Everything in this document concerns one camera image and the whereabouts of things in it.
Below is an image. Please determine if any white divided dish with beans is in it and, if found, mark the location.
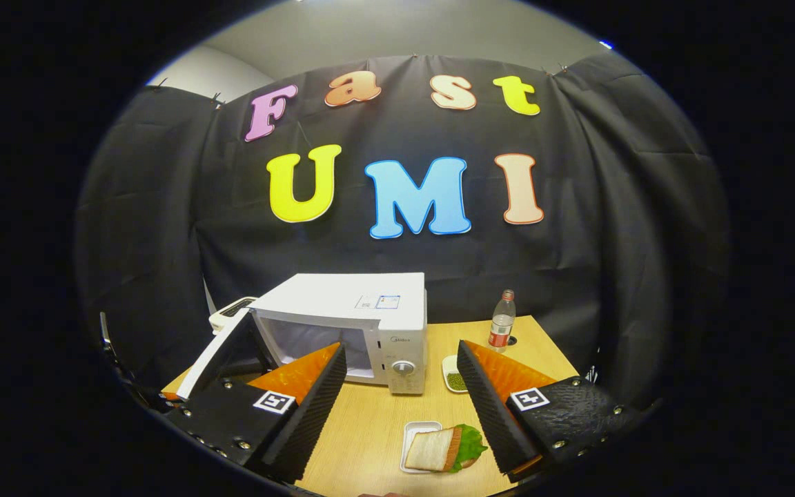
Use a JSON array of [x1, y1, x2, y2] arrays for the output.
[[442, 354, 471, 394]]

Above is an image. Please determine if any white microwave oven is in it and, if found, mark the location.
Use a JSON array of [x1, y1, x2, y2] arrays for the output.
[[177, 272, 429, 401]]

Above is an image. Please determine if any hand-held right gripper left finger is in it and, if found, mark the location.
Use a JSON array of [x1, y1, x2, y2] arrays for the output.
[[163, 343, 347, 484]]

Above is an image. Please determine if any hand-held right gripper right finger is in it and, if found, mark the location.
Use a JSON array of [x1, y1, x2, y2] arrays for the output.
[[457, 340, 643, 477]]

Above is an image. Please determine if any lettuce sandwich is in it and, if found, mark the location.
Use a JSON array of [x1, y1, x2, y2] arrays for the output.
[[404, 424, 489, 474]]

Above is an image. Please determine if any black backdrop cloth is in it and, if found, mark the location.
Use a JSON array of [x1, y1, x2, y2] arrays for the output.
[[75, 54, 731, 408]]

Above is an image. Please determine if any white rectangular tray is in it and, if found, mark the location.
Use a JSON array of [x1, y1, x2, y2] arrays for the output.
[[400, 420, 443, 474]]

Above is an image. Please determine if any white toaster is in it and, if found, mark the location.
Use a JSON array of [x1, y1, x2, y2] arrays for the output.
[[208, 296, 259, 335]]

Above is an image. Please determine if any clear water bottle red label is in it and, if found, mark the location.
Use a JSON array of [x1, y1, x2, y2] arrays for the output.
[[487, 289, 517, 353]]

